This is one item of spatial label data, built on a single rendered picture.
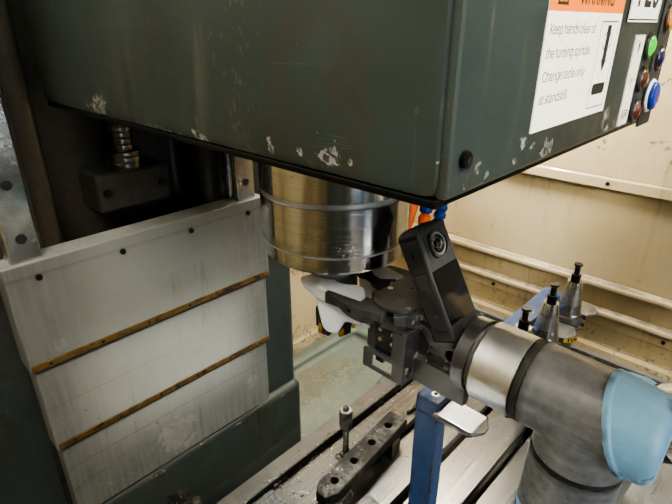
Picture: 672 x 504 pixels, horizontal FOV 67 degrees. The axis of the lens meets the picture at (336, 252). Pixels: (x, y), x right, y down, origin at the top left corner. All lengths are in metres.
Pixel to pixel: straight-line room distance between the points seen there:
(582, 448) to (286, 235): 0.31
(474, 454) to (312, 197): 0.84
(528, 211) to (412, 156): 1.26
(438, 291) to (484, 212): 1.17
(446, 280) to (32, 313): 0.63
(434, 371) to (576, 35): 0.31
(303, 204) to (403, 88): 0.19
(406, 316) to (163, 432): 0.75
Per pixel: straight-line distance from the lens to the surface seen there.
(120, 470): 1.14
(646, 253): 1.50
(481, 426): 0.78
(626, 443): 0.44
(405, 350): 0.50
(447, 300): 0.48
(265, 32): 0.40
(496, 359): 0.46
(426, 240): 0.47
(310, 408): 1.74
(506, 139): 0.37
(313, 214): 0.47
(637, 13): 0.58
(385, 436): 1.11
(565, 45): 0.43
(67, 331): 0.92
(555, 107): 0.44
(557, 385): 0.45
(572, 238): 1.54
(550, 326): 0.96
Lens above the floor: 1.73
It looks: 24 degrees down
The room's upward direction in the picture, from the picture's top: straight up
